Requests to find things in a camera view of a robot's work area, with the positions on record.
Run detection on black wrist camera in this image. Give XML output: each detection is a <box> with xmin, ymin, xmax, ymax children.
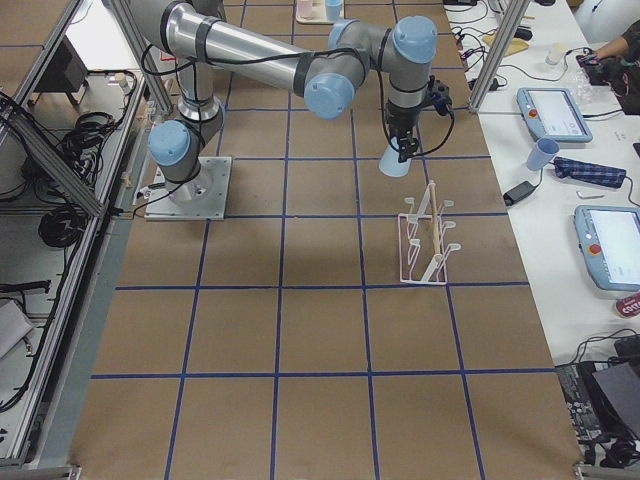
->
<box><xmin>428</xmin><ymin>75</ymin><xmax>453</xmax><ymax>116</ymax></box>

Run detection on beige plastic tray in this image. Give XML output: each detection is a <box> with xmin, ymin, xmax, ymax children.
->
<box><xmin>294</xmin><ymin>0</ymin><xmax>332</xmax><ymax>25</ymax></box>

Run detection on upper teach pendant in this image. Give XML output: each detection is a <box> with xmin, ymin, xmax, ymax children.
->
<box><xmin>516</xmin><ymin>88</ymin><xmax>593</xmax><ymax>144</ymax></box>

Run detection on aluminium frame post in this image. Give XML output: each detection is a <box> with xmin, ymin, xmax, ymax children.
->
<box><xmin>469</xmin><ymin>0</ymin><xmax>530</xmax><ymax>113</ymax></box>

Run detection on white allen key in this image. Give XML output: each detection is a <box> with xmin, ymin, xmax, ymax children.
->
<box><xmin>576</xmin><ymin>190</ymin><xmax>605</xmax><ymax>200</ymax></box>

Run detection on clear plastic cup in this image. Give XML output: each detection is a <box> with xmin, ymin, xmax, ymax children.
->
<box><xmin>545</xmin><ymin>43</ymin><xmax>566</xmax><ymax>66</ymax></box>

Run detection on black power adapter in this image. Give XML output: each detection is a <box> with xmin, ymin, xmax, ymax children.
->
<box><xmin>502</xmin><ymin>181</ymin><xmax>537</xmax><ymax>207</ymax></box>

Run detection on lower teach pendant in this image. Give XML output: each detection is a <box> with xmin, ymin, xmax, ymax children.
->
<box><xmin>573</xmin><ymin>205</ymin><xmax>639</xmax><ymax>292</ymax></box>

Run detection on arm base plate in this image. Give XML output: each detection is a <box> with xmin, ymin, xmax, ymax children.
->
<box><xmin>144</xmin><ymin>156</ymin><xmax>232</xmax><ymax>221</ymax></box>

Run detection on white wire cup rack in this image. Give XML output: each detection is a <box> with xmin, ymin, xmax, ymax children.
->
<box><xmin>397</xmin><ymin>180</ymin><xmax>461</xmax><ymax>286</ymax></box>

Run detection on blue cup on table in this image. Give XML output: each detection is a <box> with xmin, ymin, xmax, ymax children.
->
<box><xmin>526</xmin><ymin>138</ymin><xmax>559</xmax><ymax>171</ymax></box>

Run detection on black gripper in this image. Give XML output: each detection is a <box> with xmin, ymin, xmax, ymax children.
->
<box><xmin>386</xmin><ymin>100</ymin><xmax>422</xmax><ymax>163</ymax></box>

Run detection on teach pendant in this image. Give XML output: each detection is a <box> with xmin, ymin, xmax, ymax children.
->
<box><xmin>573</xmin><ymin>205</ymin><xmax>639</xmax><ymax>292</ymax></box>
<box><xmin>516</xmin><ymin>88</ymin><xmax>593</xmax><ymax>144</ymax></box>

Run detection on pink plastic cup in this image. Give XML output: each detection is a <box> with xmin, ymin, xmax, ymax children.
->
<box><xmin>296</xmin><ymin>0</ymin><xmax>313</xmax><ymax>19</ymax></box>

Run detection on coiled black cables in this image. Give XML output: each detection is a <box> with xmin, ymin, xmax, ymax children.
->
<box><xmin>38</xmin><ymin>205</ymin><xmax>87</xmax><ymax>249</ymax></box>

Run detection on light blue plastic cup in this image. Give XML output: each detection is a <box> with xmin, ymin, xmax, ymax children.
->
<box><xmin>378</xmin><ymin>137</ymin><xmax>411</xmax><ymax>178</ymax></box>

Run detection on person at table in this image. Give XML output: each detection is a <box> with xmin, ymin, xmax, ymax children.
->
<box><xmin>584</xmin><ymin>19</ymin><xmax>640</xmax><ymax>116</ymax></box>

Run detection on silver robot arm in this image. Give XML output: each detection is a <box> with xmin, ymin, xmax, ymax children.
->
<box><xmin>130</xmin><ymin>1</ymin><xmax>450</xmax><ymax>177</ymax></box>

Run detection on blue plaid folded umbrella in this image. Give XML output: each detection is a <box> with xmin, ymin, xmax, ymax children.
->
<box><xmin>553</xmin><ymin>156</ymin><xmax>627</xmax><ymax>189</ymax></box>

